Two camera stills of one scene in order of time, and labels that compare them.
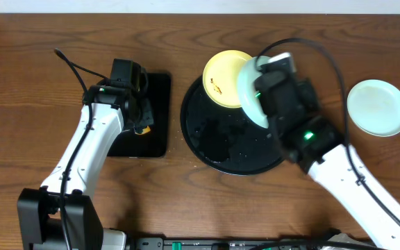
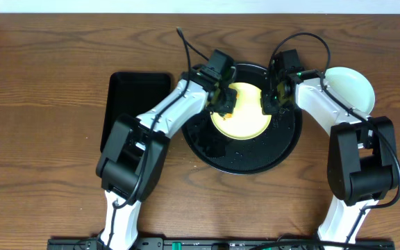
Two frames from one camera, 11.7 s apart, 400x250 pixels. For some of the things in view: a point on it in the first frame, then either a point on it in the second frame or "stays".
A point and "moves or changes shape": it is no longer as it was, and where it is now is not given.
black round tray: x=227 y=139 stays
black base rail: x=186 y=243 stays
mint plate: x=248 y=96 -> x=351 y=87
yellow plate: x=220 y=77 moves or changes shape
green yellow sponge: x=141 y=131 moves or changes shape
